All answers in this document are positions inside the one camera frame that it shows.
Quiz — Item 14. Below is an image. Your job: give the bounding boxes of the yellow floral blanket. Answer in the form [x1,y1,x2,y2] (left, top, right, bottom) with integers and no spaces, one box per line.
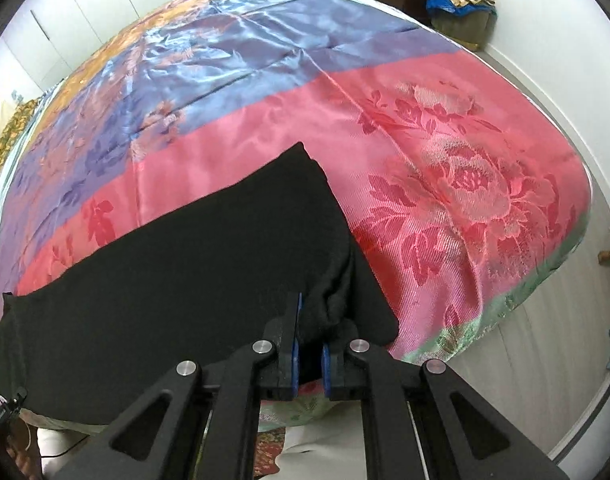
[0,98,41,172]

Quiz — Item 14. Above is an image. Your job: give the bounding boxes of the white wardrobe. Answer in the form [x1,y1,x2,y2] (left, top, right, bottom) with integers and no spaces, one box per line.
[0,0,171,105]

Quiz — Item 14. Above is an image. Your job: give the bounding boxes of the olive laundry basket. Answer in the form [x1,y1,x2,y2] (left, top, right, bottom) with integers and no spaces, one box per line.
[431,10,497,51]

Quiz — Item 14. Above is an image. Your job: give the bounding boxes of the patterned floor rug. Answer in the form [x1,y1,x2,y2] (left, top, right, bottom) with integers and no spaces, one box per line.
[253,428,285,479]

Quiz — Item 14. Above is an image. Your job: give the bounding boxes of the colourful satin bedspread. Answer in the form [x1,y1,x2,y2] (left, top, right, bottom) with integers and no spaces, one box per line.
[0,0,594,434]

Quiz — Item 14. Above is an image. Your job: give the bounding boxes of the black pants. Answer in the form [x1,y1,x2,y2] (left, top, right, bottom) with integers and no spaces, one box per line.
[0,144,398,426]

